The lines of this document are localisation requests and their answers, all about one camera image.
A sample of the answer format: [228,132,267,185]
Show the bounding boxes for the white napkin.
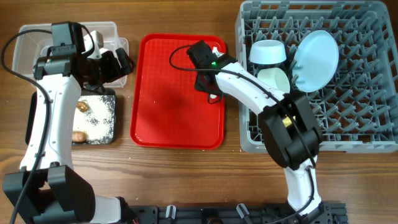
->
[83,30,108,59]

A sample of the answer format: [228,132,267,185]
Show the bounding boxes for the brown food scrap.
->
[76,101,90,113]

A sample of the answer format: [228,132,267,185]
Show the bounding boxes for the green bowl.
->
[257,68,290,93]

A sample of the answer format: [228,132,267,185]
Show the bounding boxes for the small light blue bowl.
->
[249,40,287,65]

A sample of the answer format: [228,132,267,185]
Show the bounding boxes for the large light blue plate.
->
[292,30,340,93]

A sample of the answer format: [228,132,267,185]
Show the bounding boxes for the orange carrot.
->
[72,131,87,143]

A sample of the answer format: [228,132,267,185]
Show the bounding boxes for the yellow cup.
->
[282,116,296,128]

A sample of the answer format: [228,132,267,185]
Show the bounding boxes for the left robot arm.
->
[3,47,137,223]

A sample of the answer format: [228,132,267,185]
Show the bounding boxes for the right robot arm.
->
[189,52,322,216]

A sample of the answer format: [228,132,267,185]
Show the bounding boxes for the clear plastic waste bin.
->
[12,22,129,89]

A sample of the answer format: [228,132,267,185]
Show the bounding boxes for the grey dishwasher rack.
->
[235,1,397,153]

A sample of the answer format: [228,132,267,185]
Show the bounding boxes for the red serving tray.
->
[130,34,226,150]

